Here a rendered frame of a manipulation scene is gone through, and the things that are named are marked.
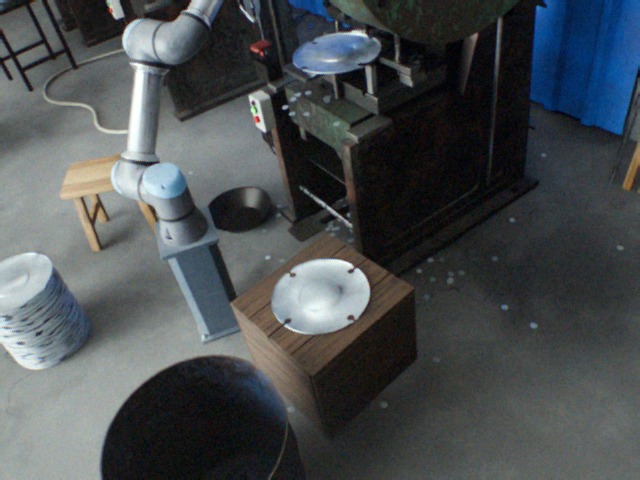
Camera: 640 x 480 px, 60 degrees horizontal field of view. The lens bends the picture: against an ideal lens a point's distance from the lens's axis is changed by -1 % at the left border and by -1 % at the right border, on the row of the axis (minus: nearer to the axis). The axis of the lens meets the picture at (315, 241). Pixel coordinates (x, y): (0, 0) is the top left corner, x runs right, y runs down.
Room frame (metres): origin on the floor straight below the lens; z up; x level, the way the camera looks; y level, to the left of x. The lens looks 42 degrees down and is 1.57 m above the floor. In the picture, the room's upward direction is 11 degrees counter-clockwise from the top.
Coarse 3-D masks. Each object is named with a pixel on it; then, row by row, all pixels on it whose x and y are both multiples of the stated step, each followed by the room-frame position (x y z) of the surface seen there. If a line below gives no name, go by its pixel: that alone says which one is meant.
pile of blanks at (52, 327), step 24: (48, 288) 1.43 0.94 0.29; (24, 312) 1.35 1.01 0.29; (48, 312) 1.39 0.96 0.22; (72, 312) 1.45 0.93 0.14; (0, 336) 1.35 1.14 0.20; (24, 336) 1.33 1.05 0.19; (48, 336) 1.35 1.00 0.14; (72, 336) 1.40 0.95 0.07; (24, 360) 1.34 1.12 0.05; (48, 360) 1.34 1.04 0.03
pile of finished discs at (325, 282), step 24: (312, 264) 1.23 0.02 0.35; (336, 264) 1.21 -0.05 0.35; (288, 288) 1.15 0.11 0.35; (312, 288) 1.13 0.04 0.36; (336, 288) 1.11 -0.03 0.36; (360, 288) 1.09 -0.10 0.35; (288, 312) 1.06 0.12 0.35; (312, 312) 1.04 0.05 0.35; (336, 312) 1.02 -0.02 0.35; (360, 312) 1.00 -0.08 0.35
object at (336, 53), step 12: (324, 36) 1.88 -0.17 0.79; (336, 36) 1.87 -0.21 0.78; (348, 36) 1.85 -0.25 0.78; (360, 36) 1.83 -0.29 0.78; (300, 48) 1.83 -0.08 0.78; (312, 48) 1.81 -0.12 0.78; (324, 48) 1.78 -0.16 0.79; (336, 48) 1.76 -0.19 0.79; (348, 48) 1.74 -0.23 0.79; (360, 48) 1.74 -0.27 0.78; (372, 48) 1.72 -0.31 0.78; (300, 60) 1.74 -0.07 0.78; (312, 60) 1.72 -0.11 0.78; (324, 60) 1.70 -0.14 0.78; (336, 60) 1.68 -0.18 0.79; (348, 60) 1.67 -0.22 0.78; (360, 60) 1.65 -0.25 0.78; (372, 60) 1.63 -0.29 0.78; (312, 72) 1.63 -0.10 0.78; (324, 72) 1.61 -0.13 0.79; (336, 72) 1.60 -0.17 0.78
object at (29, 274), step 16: (16, 256) 1.62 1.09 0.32; (32, 256) 1.60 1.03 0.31; (0, 272) 1.55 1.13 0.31; (16, 272) 1.52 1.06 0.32; (32, 272) 1.51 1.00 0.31; (48, 272) 1.49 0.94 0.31; (0, 288) 1.45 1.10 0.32; (16, 288) 1.44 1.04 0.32; (32, 288) 1.43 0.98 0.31; (0, 304) 1.38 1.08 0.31; (16, 304) 1.36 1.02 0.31
